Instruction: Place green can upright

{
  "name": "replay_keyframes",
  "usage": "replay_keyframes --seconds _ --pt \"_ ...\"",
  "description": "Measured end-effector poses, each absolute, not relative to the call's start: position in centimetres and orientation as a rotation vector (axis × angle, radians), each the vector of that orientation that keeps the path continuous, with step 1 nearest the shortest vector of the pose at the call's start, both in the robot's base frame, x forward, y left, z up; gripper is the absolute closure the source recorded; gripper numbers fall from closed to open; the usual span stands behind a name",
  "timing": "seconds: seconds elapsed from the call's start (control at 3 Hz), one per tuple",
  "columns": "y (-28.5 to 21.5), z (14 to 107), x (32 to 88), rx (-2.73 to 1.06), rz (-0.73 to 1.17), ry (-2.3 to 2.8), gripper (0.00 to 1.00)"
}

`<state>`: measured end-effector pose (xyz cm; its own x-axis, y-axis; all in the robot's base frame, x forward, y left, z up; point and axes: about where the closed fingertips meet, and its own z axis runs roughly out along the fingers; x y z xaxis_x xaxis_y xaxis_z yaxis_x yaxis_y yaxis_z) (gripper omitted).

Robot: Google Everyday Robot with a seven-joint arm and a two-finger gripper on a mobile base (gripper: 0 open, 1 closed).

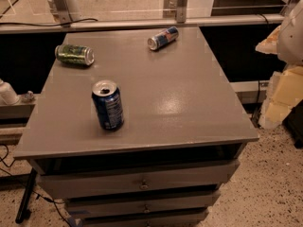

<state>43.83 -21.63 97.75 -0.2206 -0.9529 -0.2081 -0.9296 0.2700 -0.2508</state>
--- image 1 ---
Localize grey drawer cabinet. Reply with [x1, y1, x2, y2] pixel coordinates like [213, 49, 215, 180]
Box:
[12, 26, 260, 227]

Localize green soda can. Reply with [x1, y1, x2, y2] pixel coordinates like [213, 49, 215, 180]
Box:
[55, 44, 95, 66]

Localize metal railing bar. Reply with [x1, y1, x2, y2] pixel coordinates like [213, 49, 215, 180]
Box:
[0, 14, 284, 34]

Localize top grey drawer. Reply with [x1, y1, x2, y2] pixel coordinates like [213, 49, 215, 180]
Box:
[37, 160, 240, 199]

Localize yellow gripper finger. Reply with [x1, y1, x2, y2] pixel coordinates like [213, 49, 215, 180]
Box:
[258, 65, 303, 129]
[256, 26, 281, 55]

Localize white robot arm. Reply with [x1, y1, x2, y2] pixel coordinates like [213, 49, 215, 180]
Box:
[256, 0, 303, 129]

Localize centre metal bracket post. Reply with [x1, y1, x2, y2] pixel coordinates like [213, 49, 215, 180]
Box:
[175, 0, 187, 23]

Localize grey drawer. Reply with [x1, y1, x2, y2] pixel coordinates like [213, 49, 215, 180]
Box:
[37, 160, 240, 199]
[83, 208, 208, 227]
[66, 187, 220, 218]

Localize black floor cable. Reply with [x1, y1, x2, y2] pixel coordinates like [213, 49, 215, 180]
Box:
[0, 143, 74, 227]

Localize middle grey drawer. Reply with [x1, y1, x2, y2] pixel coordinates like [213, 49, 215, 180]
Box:
[66, 187, 220, 218]

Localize left metal bracket post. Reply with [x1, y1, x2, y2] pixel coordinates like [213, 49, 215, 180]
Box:
[53, 0, 71, 24]

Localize metal bracket post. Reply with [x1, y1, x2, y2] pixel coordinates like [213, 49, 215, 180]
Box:
[175, 0, 187, 23]
[53, 0, 71, 24]

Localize black cable on railing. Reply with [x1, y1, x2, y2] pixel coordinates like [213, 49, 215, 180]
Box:
[0, 17, 99, 27]

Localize red bull can lying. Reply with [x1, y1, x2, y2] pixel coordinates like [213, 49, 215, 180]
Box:
[148, 26, 179, 51]

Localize blue soda can upright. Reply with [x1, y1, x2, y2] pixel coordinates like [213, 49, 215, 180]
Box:
[92, 79, 124, 131]

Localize black table leg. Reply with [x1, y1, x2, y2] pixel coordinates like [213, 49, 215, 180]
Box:
[15, 169, 37, 224]

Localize bottom grey drawer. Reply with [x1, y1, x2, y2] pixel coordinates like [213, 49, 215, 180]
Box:
[83, 208, 208, 227]

